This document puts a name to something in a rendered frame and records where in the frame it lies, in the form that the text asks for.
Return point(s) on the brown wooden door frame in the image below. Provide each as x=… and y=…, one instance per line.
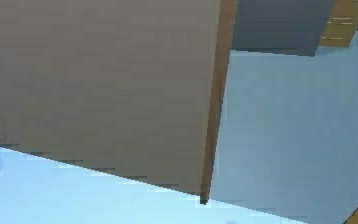
x=217, y=100

